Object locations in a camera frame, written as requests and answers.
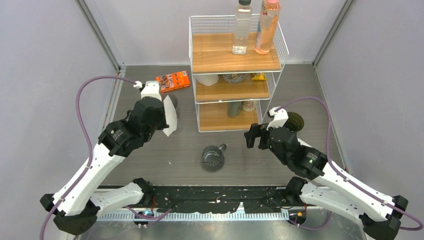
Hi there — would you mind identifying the dark green dripper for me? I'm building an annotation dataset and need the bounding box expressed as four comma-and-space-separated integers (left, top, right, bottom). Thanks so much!
284, 111, 305, 133

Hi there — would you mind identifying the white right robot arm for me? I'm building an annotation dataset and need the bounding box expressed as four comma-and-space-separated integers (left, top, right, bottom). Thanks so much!
244, 123, 408, 240

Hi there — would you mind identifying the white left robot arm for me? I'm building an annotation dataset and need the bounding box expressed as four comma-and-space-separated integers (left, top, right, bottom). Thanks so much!
40, 96, 177, 236

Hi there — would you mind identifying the white printed cup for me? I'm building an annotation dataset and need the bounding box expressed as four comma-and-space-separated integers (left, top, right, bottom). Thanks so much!
241, 100, 258, 112

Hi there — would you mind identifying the grey metal can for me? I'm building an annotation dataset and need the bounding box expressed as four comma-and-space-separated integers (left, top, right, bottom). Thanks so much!
227, 101, 242, 118

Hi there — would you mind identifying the orange snack box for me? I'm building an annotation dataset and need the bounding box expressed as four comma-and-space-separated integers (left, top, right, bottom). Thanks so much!
155, 70, 191, 93

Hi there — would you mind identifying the smoky glass mug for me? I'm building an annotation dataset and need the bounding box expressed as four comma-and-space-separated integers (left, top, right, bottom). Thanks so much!
200, 143, 227, 172

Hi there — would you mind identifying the yellow snack packet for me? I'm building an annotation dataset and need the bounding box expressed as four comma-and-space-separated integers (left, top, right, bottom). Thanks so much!
251, 72, 268, 81

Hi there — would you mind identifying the printed ceramic bowl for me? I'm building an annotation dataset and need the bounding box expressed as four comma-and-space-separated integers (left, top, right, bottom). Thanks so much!
221, 73, 247, 84

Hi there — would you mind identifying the white cup on shelf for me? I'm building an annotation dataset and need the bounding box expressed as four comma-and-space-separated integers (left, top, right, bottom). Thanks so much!
195, 74, 220, 87

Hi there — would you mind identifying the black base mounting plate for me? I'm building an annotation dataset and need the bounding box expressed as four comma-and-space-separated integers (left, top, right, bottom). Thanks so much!
138, 186, 305, 214

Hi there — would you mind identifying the clear water bottle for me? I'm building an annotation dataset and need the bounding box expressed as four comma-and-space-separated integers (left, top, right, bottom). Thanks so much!
232, 0, 252, 55

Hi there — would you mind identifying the pink drink bottle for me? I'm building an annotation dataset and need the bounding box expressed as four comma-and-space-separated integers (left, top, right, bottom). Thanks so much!
254, 0, 281, 55

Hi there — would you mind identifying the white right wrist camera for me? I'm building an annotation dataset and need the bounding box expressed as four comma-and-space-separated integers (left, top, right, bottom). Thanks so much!
266, 107, 289, 130

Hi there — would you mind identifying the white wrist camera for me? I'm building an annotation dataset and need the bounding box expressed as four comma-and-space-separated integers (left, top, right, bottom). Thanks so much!
133, 80, 163, 102
266, 107, 289, 130

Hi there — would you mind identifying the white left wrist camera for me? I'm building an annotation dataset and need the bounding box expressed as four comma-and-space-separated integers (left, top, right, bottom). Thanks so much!
133, 80, 163, 102

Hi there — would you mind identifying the white wire wooden shelf rack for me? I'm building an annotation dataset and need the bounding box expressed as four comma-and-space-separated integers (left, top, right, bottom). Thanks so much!
188, 14, 289, 133

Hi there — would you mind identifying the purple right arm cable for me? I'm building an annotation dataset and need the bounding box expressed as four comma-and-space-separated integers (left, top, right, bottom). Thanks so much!
274, 96, 424, 232

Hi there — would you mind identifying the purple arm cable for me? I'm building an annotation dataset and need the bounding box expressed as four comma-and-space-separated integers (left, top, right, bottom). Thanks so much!
274, 96, 424, 232
39, 75, 138, 240

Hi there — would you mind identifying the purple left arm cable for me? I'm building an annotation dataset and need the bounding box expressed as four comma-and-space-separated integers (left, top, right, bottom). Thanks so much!
39, 75, 138, 240

